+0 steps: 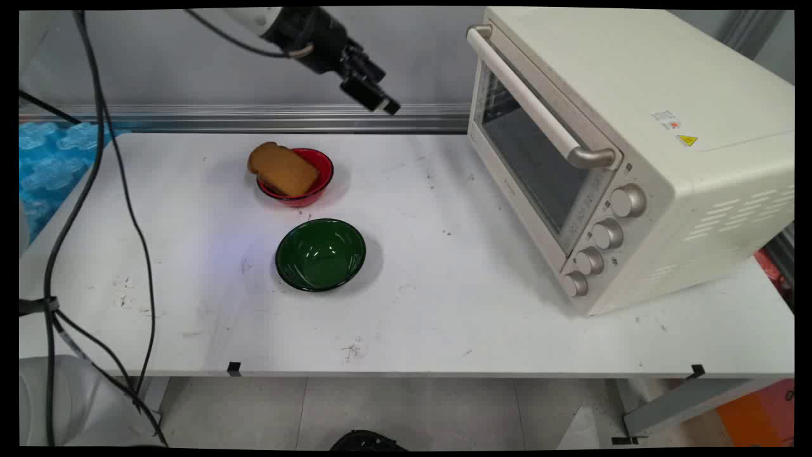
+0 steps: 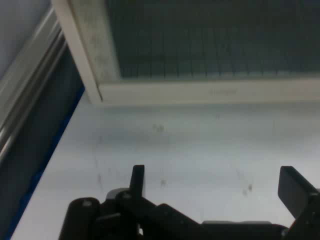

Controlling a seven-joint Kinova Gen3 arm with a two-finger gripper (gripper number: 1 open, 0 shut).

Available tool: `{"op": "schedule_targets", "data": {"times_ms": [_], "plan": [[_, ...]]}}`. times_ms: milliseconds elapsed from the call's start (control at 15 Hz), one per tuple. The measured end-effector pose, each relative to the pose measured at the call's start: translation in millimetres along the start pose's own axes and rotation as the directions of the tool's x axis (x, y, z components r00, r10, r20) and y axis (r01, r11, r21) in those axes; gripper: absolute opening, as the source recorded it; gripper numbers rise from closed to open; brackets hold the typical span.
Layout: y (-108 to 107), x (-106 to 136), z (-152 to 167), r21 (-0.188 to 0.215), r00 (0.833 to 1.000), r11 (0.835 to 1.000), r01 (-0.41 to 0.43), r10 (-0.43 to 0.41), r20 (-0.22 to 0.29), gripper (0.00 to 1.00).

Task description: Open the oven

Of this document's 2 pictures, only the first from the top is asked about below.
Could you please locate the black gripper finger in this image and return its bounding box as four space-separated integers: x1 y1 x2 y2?
346 39 387 84
340 74 401 116

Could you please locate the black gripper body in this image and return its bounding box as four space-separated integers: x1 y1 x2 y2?
263 6 355 76

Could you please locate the cream oven door handle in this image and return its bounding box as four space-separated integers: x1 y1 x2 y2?
466 24 617 169

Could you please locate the glass oven door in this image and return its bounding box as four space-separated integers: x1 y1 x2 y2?
468 29 630 274

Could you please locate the red bowl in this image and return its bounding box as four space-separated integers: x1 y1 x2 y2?
256 148 334 208

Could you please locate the brown bread slice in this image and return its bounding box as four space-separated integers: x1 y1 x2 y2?
247 142 320 197

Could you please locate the green bowl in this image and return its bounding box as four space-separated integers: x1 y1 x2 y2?
275 218 367 293

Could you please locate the large silver oven knob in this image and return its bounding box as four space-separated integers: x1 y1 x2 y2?
609 184 646 219

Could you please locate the blue bubble wrap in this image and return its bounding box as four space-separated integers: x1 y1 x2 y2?
19 121 131 245

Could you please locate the cream toaster oven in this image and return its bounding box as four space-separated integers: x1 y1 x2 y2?
466 8 795 317

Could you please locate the black round object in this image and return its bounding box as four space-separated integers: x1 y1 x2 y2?
330 430 408 451

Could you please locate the red packet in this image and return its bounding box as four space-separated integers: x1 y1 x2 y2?
754 249 794 302

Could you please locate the grey table leg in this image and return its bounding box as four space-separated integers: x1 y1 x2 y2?
612 378 771 445

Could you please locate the orange box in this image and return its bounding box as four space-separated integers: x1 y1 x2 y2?
717 379 795 447

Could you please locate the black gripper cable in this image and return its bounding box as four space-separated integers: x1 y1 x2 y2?
184 8 315 59

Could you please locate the aluminium rail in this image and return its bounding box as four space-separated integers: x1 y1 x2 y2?
19 103 471 134

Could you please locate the short black cable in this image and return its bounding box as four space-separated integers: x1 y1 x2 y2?
19 91 81 125

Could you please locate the thin black cable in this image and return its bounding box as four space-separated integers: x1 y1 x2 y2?
95 102 157 395

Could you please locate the black cable with labels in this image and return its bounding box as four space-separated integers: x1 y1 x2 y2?
51 311 169 447

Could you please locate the black cable strap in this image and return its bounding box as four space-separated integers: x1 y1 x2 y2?
19 296 61 317

